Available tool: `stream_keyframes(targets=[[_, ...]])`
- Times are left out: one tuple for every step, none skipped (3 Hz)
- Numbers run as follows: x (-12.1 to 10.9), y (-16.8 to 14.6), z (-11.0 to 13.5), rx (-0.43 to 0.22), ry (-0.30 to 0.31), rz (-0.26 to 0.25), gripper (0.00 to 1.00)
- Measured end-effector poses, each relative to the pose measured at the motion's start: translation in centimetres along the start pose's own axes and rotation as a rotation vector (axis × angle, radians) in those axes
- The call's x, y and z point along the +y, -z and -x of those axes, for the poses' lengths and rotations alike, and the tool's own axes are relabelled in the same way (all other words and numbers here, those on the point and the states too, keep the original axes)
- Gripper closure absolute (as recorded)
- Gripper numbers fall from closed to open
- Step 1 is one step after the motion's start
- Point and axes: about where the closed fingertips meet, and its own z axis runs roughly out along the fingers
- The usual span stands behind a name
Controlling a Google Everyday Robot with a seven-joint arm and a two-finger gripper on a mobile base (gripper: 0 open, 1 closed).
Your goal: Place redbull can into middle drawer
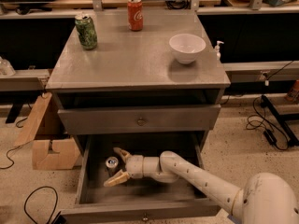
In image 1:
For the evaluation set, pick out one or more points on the small white pump bottle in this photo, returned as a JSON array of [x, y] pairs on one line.
[[217, 48]]

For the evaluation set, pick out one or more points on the silver blue redbull can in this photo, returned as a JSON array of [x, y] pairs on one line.
[[112, 165]]

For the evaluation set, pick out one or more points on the orange soda can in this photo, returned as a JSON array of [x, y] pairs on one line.
[[135, 17]]

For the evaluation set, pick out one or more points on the closed grey top drawer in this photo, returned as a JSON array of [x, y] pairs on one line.
[[143, 119]]

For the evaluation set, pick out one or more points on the light wooden block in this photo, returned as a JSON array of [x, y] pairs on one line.
[[62, 154]]

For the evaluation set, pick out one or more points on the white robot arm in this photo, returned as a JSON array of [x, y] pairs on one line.
[[265, 199]]

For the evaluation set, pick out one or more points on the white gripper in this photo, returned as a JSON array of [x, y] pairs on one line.
[[135, 166]]

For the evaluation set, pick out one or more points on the open grey middle drawer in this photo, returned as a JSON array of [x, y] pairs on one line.
[[137, 199]]

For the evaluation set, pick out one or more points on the white ceramic bowl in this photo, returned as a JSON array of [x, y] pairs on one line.
[[186, 47]]

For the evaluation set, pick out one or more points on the green patterned can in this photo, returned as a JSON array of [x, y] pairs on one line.
[[86, 31]]

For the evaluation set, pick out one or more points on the orange bottle at right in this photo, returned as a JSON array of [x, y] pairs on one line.
[[293, 94]]

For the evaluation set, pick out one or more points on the grey wooden drawer cabinet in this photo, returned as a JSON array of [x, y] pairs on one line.
[[136, 68]]

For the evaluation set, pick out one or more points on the light wooden board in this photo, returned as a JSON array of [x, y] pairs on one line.
[[31, 126]]

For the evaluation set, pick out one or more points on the clear plastic object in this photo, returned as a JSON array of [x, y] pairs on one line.
[[6, 69]]

